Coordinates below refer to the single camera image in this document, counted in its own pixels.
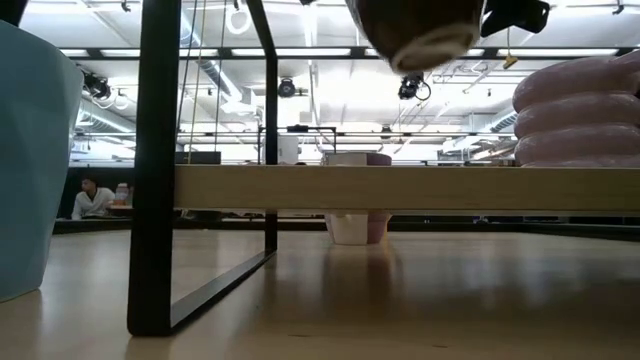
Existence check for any dark brown glazed mug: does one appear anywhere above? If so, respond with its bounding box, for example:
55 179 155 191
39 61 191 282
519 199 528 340
344 0 487 76

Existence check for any pale pink ribbed mug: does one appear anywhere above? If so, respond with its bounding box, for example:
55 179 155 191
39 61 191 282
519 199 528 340
511 49 640 169

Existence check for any light wooden shelf board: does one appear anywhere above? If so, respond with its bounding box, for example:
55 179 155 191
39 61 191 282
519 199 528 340
173 165 640 212

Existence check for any black tubular stand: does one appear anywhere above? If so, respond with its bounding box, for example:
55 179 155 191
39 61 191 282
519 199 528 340
257 124 337 166

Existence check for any white box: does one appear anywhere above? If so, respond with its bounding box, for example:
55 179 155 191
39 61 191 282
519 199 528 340
277 135 300 166

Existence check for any black overhead light beam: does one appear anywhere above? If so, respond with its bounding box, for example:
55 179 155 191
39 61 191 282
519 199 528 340
59 46 640 62

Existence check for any black monitor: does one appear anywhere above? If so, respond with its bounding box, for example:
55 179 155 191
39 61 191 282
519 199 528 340
178 150 222 167

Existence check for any black ceiling-hung device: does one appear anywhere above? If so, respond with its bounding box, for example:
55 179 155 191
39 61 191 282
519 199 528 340
82 72 114 101

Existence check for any person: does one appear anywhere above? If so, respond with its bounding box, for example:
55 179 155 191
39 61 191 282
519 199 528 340
71 174 135 221

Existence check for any light blue plastic mug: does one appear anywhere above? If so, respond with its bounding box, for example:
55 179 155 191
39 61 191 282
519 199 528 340
0 19 85 304

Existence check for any yellow hanging cord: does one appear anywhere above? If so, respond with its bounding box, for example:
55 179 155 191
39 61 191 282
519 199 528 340
502 27 519 70

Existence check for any black hanging camera with cable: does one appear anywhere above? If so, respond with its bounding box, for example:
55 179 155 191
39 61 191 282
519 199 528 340
397 72 432 101

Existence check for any thin black overhead rail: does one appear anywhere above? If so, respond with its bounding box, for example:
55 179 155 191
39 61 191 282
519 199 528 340
74 130 516 139

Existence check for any black table rig frame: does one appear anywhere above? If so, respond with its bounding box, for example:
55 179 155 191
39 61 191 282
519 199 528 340
52 214 640 242

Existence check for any purple striped mug white handle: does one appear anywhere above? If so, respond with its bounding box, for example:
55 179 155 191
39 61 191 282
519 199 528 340
323 151 394 246

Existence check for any black metal shelf frame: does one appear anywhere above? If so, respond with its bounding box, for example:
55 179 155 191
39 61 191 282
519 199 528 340
126 0 279 337

